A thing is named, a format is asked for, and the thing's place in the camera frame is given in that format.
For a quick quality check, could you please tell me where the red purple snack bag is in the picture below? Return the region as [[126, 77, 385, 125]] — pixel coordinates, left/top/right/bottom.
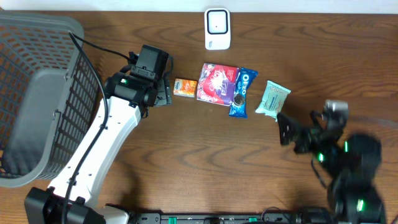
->
[[197, 63, 239, 106]]

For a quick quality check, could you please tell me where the orange small box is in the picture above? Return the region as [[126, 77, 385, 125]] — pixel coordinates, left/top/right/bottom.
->
[[173, 78, 197, 98]]

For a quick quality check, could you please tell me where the light green snack packet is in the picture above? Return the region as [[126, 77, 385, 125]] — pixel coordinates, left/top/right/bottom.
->
[[255, 80, 291, 121]]

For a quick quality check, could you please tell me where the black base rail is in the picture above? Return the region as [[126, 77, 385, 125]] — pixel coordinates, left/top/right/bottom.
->
[[128, 210, 331, 224]]

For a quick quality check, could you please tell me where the blue Oreo cookie pack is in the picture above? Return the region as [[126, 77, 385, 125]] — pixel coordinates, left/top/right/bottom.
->
[[229, 67, 258, 118]]

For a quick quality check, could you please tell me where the grey plastic mesh basket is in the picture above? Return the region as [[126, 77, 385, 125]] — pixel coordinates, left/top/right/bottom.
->
[[1, 11, 98, 188]]

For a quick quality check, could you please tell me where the white barcode scanner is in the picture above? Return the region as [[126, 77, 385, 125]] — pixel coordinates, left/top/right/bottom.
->
[[204, 8, 231, 50]]

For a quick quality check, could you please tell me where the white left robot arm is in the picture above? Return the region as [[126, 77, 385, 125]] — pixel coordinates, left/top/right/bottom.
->
[[24, 72, 172, 223]]

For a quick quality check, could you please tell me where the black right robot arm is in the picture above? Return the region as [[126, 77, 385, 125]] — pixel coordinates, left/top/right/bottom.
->
[[277, 109, 386, 223]]

